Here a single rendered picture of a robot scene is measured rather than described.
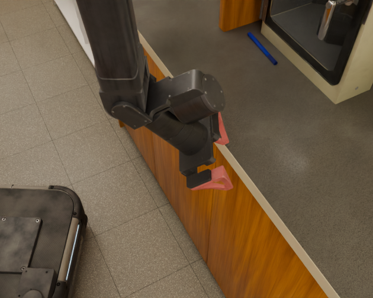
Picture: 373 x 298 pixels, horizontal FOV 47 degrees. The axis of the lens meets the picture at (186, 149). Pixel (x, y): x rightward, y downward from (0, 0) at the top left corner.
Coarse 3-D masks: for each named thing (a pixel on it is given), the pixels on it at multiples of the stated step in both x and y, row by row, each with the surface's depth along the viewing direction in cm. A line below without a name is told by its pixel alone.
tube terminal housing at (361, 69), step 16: (368, 16) 84; (272, 32) 115; (368, 32) 87; (288, 48) 111; (352, 48) 91; (368, 48) 92; (304, 64) 108; (352, 64) 93; (368, 64) 97; (320, 80) 104; (352, 80) 98; (368, 80) 102; (336, 96) 101; (352, 96) 104
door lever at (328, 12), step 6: (330, 0) 83; (336, 0) 84; (342, 0) 84; (348, 0) 84; (330, 6) 83; (336, 6) 84; (324, 12) 85; (330, 12) 84; (324, 18) 86; (330, 18) 85; (324, 24) 87; (330, 24) 87; (324, 30) 87; (318, 36) 90; (324, 36) 89
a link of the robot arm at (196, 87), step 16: (160, 80) 62; (176, 80) 59; (192, 80) 58; (208, 80) 60; (160, 96) 60; (176, 96) 58; (192, 96) 58; (208, 96) 58; (224, 96) 62; (112, 112) 58; (128, 112) 58; (144, 112) 59; (176, 112) 60; (192, 112) 60; (208, 112) 59
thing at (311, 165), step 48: (144, 0) 130; (192, 0) 130; (144, 48) 122; (192, 48) 116; (240, 48) 116; (240, 96) 105; (288, 96) 105; (240, 144) 95; (288, 144) 95; (336, 144) 95; (288, 192) 87; (336, 192) 87; (288, 240) 84; (336, 240) 81; (336, 288) 75
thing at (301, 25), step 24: (288, 0) 102; (312, 0) 95; (360, 0) 82; (288, 24) 106; (312, 24) 98; (336, 24) 91; (360, 24) 85; (312, 48) 101; (336, 48) 93; (336, 72) 96
